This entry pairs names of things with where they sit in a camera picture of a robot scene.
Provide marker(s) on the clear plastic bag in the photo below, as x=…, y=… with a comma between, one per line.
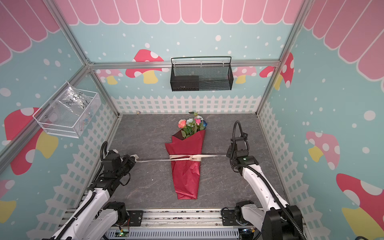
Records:
x=69, y=106

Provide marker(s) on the black box in basket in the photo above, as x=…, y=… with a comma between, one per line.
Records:
x=184, y=83

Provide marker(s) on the cream ribbon strip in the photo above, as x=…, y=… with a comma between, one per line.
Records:
x=174, y=158

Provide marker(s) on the light blue fake flower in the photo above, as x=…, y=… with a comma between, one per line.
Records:
x=191, y=127

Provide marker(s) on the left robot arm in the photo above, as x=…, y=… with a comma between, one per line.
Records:
x=97, y=214

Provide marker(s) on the pink orange fake rose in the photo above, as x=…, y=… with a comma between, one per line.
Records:
x=182, y=124

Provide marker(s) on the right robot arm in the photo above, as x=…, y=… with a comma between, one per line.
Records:
x=277, y=219

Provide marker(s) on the white wire basket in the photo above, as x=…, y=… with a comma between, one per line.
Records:
x=41, y=116

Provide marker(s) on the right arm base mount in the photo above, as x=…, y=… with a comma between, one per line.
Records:
x=229, y=217

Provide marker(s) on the dark red wrapping paper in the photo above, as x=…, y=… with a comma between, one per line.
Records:
x=186, y=174

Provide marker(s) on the aluminium corner frame post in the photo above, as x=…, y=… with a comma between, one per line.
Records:
x=54, y=9

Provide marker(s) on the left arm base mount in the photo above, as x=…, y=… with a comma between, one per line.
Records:
x=135, y=218

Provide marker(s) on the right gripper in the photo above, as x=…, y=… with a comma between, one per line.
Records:
x=232, y=154

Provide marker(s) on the black wire mesh basket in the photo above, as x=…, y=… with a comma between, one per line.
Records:
x=215, y=73

